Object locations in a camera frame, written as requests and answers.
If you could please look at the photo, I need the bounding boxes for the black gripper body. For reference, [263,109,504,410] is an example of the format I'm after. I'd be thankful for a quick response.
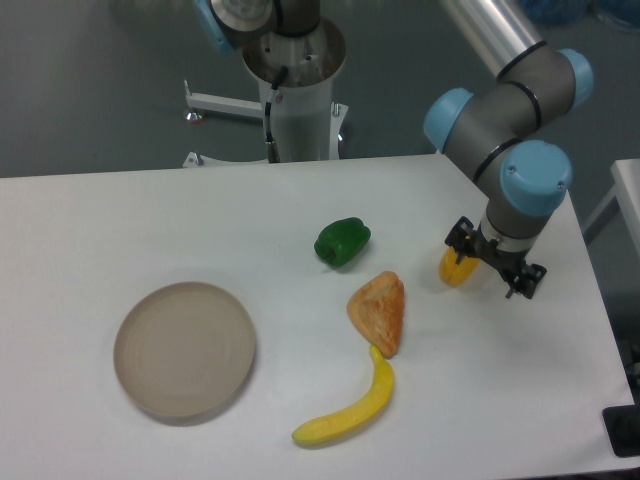
[472,234,525,272]

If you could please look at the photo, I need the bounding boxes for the beige round plate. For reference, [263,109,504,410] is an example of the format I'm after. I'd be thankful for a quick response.
[113,282,256,420]

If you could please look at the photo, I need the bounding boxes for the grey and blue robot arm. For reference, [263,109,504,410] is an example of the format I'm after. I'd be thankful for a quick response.
[194,1,594,298]

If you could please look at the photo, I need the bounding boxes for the green toy pepper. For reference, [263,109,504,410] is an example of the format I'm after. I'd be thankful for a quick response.
[314,217,371,268]

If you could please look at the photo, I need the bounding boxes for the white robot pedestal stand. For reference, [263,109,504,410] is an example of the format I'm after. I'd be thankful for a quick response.
[184,18,348,163]

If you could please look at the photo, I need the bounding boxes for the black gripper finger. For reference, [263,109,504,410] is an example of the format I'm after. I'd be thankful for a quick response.
[494,259,546,299]
[445,216,480,264]

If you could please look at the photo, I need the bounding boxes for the black device at table edge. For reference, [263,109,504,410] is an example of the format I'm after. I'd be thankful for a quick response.
[602,405,639,458]

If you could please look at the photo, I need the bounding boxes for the yellow toy banana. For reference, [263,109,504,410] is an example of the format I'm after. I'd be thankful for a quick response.
[291,345,395,447]

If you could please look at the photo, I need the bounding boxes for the blue plastic bag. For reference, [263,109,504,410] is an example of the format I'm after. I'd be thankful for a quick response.
[518,0,639,34]

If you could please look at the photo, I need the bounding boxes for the black cable on pedestal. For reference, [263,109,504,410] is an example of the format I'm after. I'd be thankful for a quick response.
[262,65,289,164]

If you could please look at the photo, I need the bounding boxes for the orange toy croissant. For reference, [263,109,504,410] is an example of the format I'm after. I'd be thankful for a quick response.
[347,271,405,359]

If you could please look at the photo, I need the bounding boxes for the white side table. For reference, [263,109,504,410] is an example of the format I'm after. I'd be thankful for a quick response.
[581,158,639,251]

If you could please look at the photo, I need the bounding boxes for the yellow toy pepper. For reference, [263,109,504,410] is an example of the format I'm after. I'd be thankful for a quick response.
[439,247,480,287]

